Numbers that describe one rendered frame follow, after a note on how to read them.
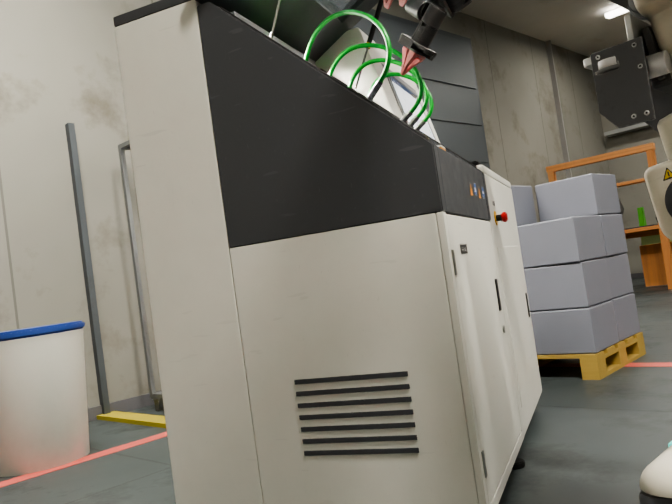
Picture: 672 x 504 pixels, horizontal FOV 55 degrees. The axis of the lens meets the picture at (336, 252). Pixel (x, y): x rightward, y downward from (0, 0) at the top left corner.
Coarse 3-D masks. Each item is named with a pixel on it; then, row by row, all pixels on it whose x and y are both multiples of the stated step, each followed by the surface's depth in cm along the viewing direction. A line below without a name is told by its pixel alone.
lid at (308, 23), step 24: (216, 0) 175; (240, 0) 181; (264, 0) 187; (288, 0) 194; (312, 0) 202; (336, 0) 213; (360, 0) 221; (264, 24) 197; (288, 24) 205; (312, 24) 213; (336, 24) 222; (312, 48) 226
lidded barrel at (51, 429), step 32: (0, 352) 284; (32, 352) 287; (64, 352) 297; (0, 384) 284; (32, 384) 287; (64, 384) 296; (0, 416) 285; (32, 416) 286; (64, 416) 295; (0, 448) 286; (32, 448) 286; (64, 448) 294
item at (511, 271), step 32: (352, 32) 229; (320, 64) 234; (352, 64) 230; (384, 64) 244; (384, 96) 225; (512, 224) 262; (512, 256) 246; (512, 288) 233; (512, 320) 221; (512, 352) 212
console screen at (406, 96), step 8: (392, 80) 244; (400, 80) 259; (392, 88) 238; (400, 88) 252; (408, 88) 268; (400, 96) 245; (408, 96) 261; (416, 96) 278; (400, 104) 240; (408, 104) 254; (416, 112) 262; (424, 112) 281; (408, 120) 241; (424, 128) 264; (432, 136) 274
